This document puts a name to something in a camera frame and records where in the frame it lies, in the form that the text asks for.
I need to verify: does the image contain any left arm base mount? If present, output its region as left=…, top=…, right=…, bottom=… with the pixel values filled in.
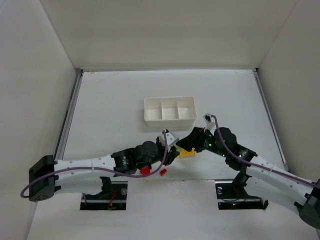
left=80, top=177, right=128, bottom=211

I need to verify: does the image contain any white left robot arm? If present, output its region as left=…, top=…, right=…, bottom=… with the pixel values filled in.
left=20, top=132, right=180, bottom=202

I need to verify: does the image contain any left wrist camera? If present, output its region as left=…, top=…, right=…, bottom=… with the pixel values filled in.
left=159, top=129, right=179, bottom=152

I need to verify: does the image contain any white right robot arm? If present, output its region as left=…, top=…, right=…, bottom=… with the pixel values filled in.
left=177, top=127, right=320, bottom=229

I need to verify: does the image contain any white three-compartment container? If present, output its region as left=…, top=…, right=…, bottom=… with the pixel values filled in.
left=144, top=96, right=197, bottom=129

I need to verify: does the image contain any red arch lego piece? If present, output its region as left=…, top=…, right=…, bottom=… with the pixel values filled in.
left=139, top=166, right=151, bottom=175

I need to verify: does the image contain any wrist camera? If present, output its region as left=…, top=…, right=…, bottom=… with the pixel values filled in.
left=159, top=129, right=179, bottom=152
left=203, top=113, right=216, bottom=131

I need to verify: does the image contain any light green lego block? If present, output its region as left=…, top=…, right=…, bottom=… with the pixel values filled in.
left=175, top=145, right=183, bottom=152

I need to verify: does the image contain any yellow lego brick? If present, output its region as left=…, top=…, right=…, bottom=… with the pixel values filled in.
left=178, top=148, right=196, bottom=158

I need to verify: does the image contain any red small lego brick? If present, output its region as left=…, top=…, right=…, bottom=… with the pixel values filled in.
left=159, top=169, right=167, bottom=176

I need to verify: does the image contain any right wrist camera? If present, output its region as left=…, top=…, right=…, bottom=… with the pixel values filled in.
left=203, top=113, right=216, bottom=131

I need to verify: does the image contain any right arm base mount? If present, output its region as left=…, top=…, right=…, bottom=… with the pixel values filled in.
left=215, top=172, right=269, bottom=210

